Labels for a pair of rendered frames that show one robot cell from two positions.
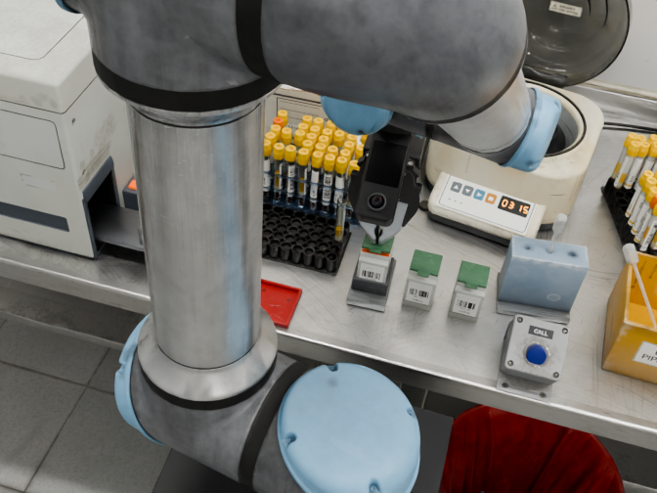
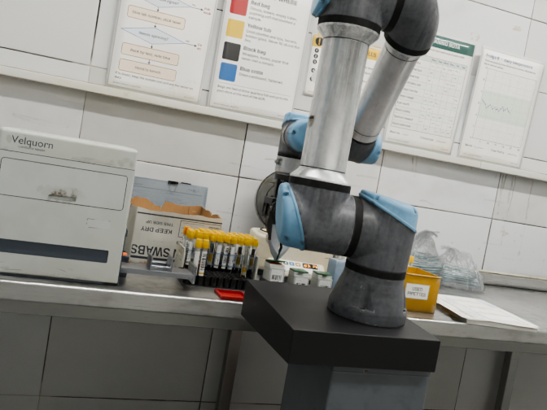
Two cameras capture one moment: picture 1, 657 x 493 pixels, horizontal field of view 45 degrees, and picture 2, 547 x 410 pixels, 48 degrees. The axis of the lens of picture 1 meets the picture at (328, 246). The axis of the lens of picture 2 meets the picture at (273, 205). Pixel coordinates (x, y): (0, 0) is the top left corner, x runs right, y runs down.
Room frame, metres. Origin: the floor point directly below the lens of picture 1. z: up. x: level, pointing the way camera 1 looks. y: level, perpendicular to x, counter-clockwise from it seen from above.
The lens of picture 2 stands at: (-0.53, 0.76, 1.19)
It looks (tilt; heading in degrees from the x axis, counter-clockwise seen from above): 4 degrees down; 329
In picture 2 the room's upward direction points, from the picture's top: 10 degrees clockwise
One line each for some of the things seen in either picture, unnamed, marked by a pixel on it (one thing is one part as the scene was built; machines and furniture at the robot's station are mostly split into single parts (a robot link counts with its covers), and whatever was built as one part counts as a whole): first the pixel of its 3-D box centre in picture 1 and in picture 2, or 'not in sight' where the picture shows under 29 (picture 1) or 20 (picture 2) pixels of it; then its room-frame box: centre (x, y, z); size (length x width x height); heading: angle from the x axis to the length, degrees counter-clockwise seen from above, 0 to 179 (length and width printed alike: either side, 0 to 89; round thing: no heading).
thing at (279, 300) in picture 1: (271, 302); (231, 294); (0.71, 0.07, 0.88); 0.07 x 0.07 x 0.01; 78
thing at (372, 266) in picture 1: (374, 262); (273, 275); (0.76, -0.07, 0.92); 0.05 x 0.04 x 0.06; 170
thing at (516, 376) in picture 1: (535, 338); not in sight; (0.65, -0.28, 0.92); 0.13 x 0.07 x 0.08; 168
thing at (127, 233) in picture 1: (150, 228); (149, 264); (0.78, 0.25, 0.92); 0.21 x 0.07 x 0.05; 78
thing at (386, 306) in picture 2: not in sight; (370, 289); (0.36, -0.03, 0.99); 0.15 x 0.15 x 0.10
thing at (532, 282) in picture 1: (540, 276); (345, 278); (0.76, -0.29, 0.92); 0.10 x 0.07 x 0.10; 85
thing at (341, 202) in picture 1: (339, 226); (244, 265); (0.82, -0.01, 0.93); 0.01 x 0.01 x 0.10
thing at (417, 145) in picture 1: (394, 143); (283, 198); (0.78, -0.07, 1.11); 0.09 x 0.08 x 0.12; 170
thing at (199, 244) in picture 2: (287, 212); (216, 261); (0.83, 0.06, 0.93); 0.17 x 0.09 x 0.11; 79
